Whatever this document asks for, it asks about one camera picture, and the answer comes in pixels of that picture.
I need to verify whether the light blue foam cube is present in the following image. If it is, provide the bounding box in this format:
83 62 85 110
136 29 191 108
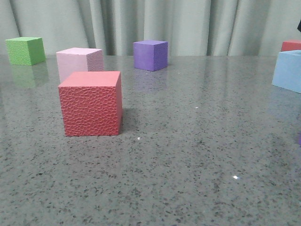
272 50 301 93

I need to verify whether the red textured foam cube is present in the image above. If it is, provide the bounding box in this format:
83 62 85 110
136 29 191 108
58 71 122 136

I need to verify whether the green foam cube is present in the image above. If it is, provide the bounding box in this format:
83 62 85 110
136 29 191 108
5 37 46 65

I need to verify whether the pink foam cube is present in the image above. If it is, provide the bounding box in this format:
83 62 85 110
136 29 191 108
56 48 104 82

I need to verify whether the grey-green curtain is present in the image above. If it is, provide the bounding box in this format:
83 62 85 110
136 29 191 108
0 0 301 56

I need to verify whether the red foam cube far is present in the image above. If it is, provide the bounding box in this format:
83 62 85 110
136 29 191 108
281 40 301 51

